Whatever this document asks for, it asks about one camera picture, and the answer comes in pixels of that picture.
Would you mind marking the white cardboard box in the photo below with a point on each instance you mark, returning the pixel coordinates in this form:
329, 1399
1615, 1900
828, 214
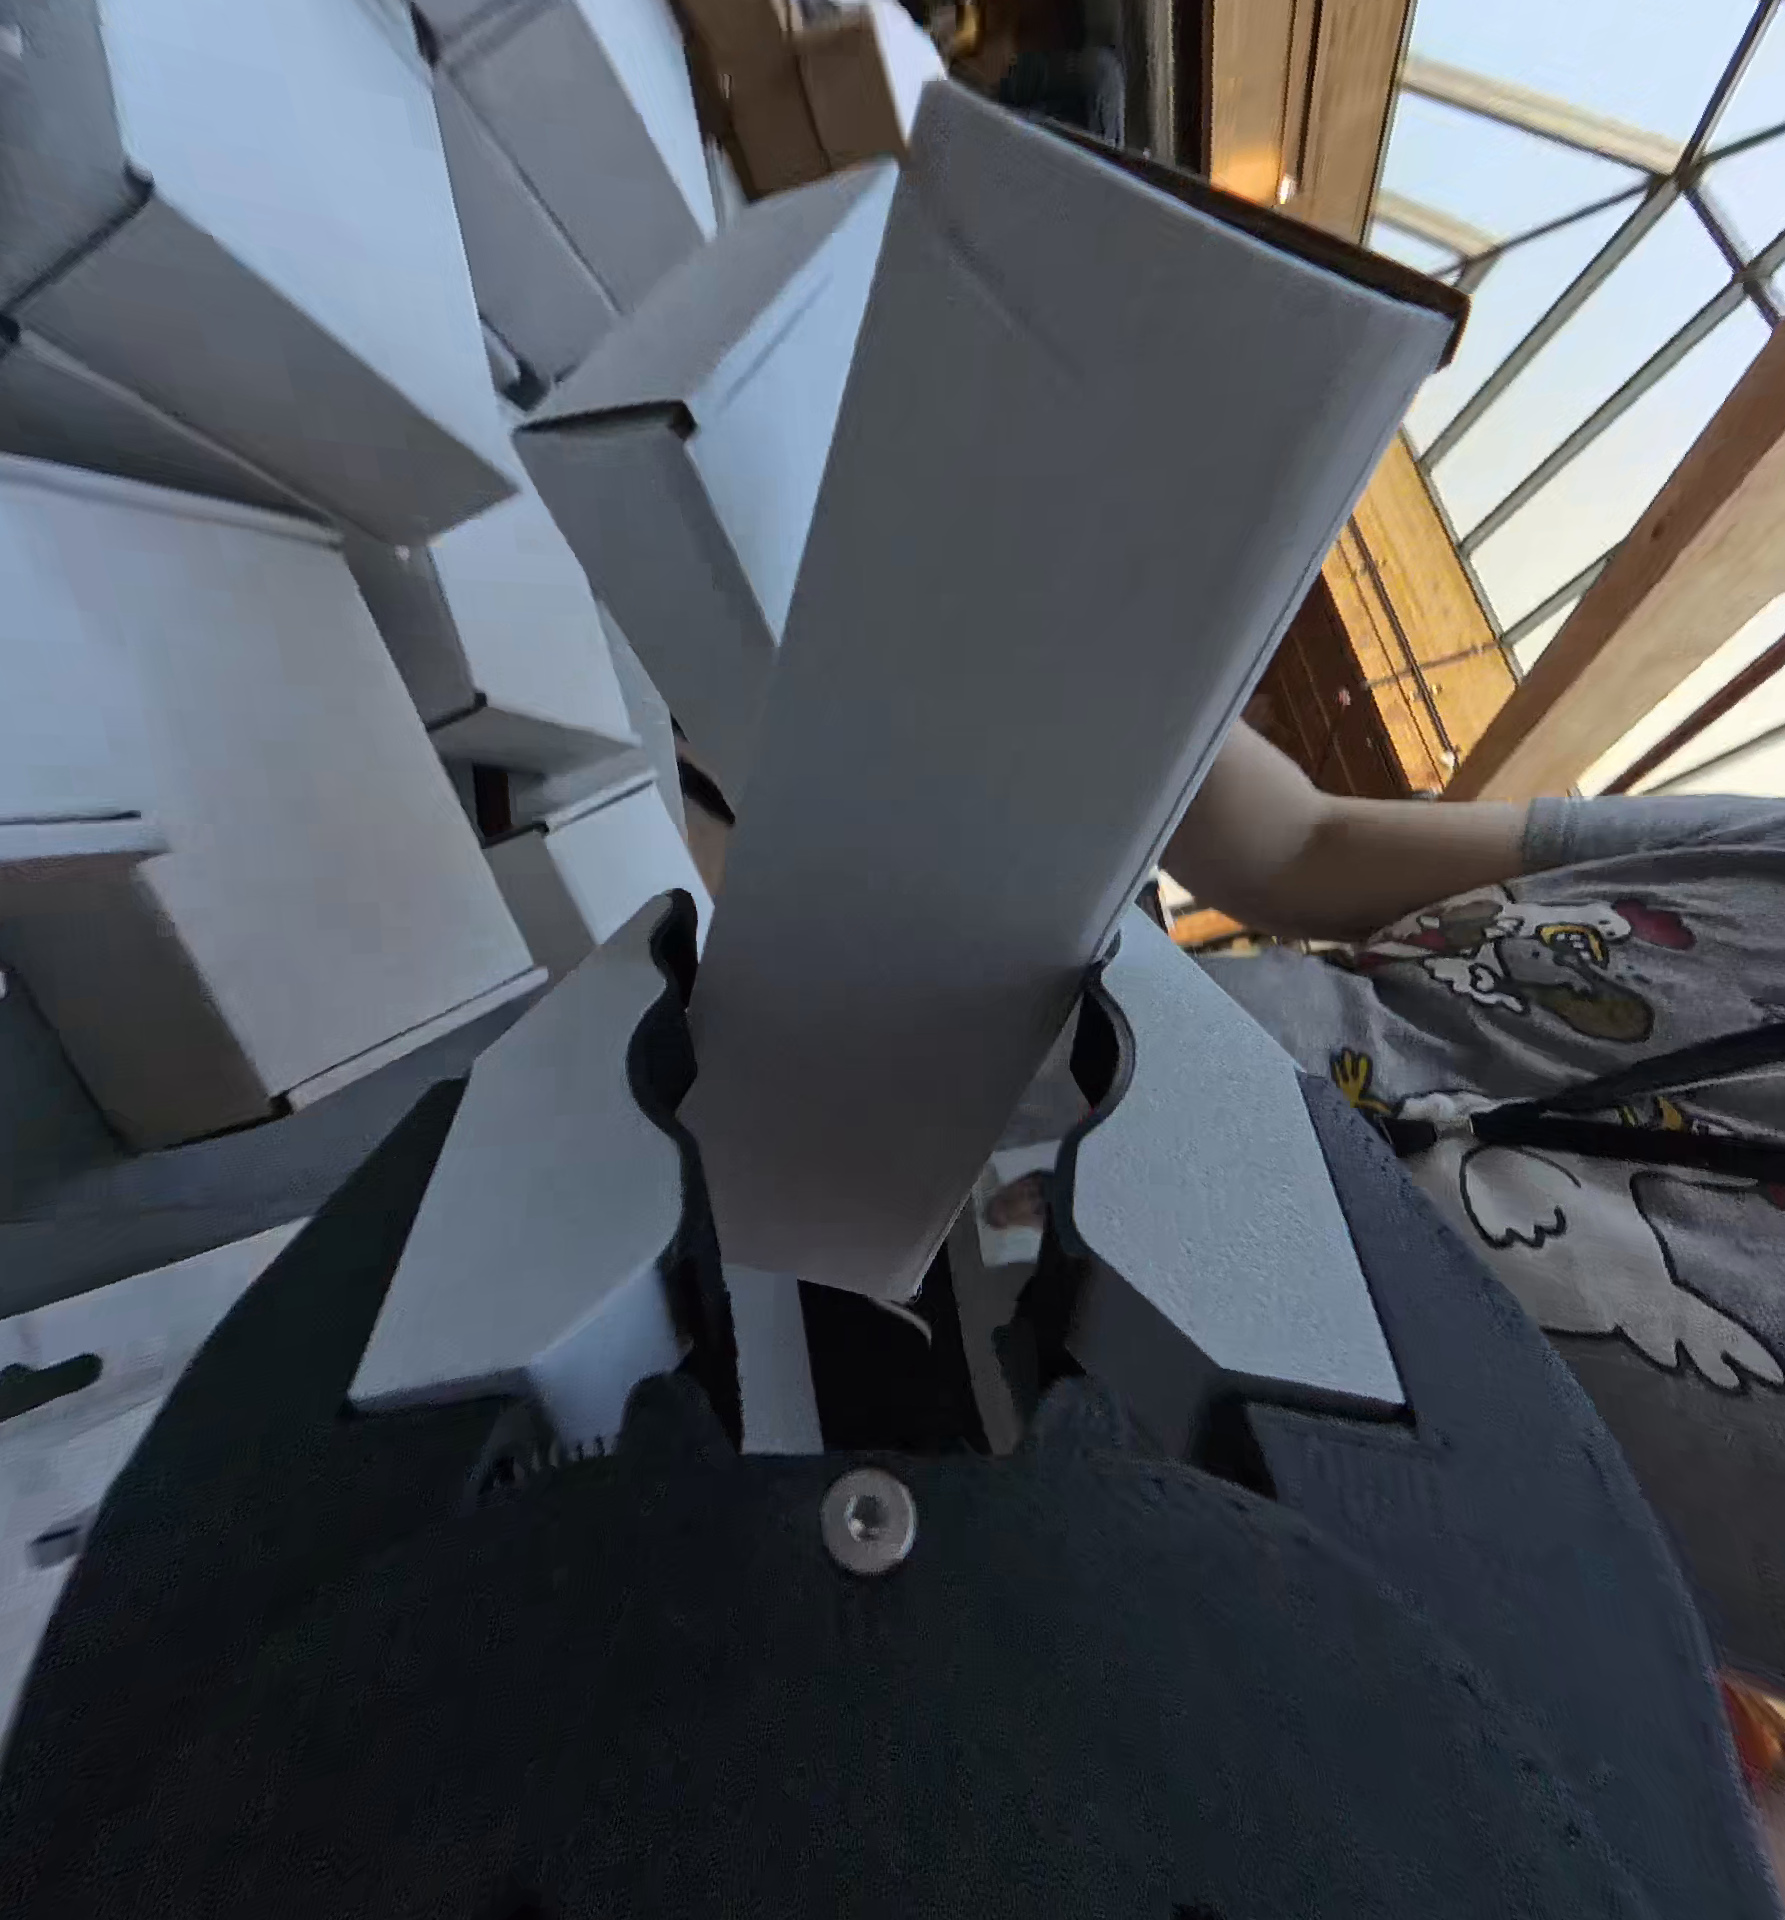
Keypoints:
1044, 630

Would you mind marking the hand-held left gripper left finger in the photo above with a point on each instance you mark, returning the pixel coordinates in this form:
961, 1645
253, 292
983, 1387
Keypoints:
534, 1201

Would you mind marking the wooden beam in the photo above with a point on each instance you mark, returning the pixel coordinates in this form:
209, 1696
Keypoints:
1687, 555

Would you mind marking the pile of white boxes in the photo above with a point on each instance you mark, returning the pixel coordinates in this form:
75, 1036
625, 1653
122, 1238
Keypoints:
233, 750

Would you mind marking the skylight window frame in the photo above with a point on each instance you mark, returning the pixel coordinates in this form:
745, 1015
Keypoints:
1628, 255

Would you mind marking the brown cardboard box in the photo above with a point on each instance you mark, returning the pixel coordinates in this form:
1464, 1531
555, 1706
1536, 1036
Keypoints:
788, 82

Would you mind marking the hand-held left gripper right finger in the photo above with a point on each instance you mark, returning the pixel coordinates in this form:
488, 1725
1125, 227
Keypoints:
1236, 1201

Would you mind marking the person's right forearm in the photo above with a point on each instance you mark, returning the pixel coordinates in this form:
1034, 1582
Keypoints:
1342, 847

